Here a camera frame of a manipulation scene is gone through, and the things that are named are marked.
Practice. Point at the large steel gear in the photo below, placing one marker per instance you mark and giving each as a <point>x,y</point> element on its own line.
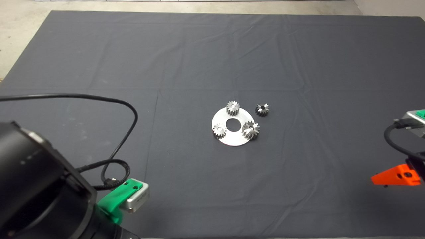
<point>250,130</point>

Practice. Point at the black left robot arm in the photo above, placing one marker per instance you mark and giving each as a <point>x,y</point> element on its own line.
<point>33,182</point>

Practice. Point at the silver right camera box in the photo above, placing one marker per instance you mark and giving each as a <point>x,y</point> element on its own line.
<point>415,124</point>

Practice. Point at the green right camera mount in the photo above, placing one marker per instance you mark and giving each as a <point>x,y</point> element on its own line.
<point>421,113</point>

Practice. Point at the round metal plate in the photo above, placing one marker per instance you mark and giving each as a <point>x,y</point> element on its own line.
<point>232,137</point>

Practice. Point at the small dark steel gear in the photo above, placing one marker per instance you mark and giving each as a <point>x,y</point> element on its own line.
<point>262,109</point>

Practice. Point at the green left camera mount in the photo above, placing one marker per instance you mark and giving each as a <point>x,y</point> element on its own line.
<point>113,199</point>

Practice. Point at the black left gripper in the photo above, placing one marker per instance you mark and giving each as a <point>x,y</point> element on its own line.
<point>106,230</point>

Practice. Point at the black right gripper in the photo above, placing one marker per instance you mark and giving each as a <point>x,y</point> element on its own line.
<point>420,166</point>

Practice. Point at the silver left camera box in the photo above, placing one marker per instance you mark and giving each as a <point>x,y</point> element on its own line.
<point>136,199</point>

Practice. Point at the dark grey table cloth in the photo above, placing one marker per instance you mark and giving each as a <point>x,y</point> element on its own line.
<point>199,49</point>

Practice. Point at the silver camera box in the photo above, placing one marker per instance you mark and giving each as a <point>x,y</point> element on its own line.
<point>415,124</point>
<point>136,199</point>

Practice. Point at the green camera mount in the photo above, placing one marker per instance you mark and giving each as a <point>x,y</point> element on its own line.
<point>113,199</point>
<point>421,113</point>

